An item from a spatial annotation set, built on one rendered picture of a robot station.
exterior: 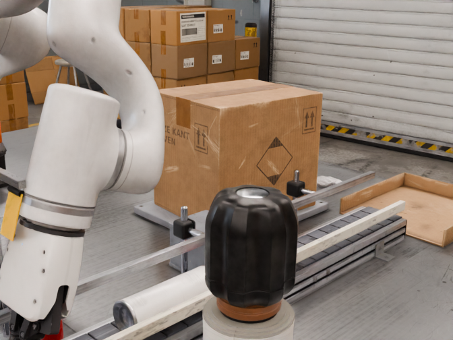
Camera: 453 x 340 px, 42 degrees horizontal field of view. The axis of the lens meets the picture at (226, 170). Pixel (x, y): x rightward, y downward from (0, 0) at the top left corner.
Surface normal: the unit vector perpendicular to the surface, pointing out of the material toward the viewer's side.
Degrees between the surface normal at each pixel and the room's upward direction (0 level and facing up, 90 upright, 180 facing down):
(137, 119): 66
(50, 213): 75
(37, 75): 70
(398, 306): 0
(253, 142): 90
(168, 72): 90
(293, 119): 90
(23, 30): 84
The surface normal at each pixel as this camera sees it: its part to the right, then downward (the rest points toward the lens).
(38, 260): -0.57, -0.16
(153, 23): -0.61, 0.23
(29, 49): 0.33, 0.73
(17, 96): 0.79, 0.18
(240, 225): -0.25, -0.11
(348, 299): 0.02, -0.95
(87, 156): 0.61, 0.17
